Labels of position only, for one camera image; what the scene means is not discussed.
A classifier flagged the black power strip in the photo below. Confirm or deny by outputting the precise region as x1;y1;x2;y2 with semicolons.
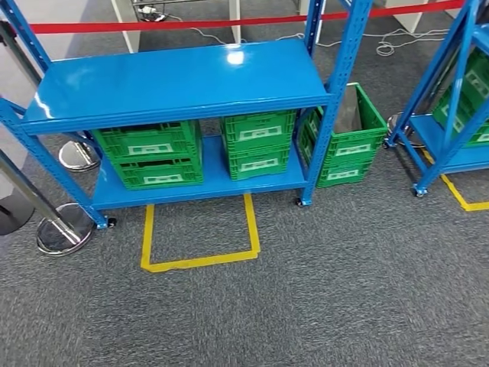
137;5;168;23

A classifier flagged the chrome stanchion base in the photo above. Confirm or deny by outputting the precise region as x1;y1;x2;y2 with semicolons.
386;112;424;148

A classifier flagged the chrome stanchion post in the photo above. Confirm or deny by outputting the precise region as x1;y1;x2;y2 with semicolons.
0;149;95;257
0;21;101;172

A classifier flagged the blue metal shelf rack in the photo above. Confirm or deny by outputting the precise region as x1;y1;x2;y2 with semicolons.
0;0;373;230
383;0;489;197

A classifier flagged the white desk leg panel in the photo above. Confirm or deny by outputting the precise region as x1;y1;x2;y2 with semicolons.
111;0;141;54
229;0;241;44
386;0;424;34

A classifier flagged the long red barrier belt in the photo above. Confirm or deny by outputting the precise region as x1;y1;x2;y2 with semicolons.
29;0;465;35

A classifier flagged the chrome desk crossbar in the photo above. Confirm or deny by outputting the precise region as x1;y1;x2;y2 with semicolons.
131;0;199;7

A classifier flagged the white floor cable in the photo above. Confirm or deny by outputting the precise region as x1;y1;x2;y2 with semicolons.
317;28;451;49
166;15;306;46

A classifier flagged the black pole stand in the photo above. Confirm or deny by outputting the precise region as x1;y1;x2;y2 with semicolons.
0;190;35;236

